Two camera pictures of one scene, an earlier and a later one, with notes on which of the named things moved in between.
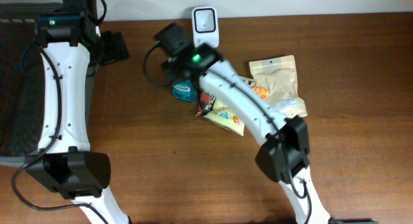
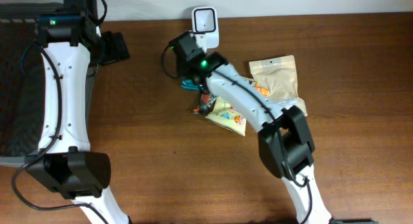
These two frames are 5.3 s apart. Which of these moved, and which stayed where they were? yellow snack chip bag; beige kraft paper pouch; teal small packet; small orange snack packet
Moved: teal small packet
Stayed: yellow snack chip bag; beige kraft paper pouch; small orange snack packet
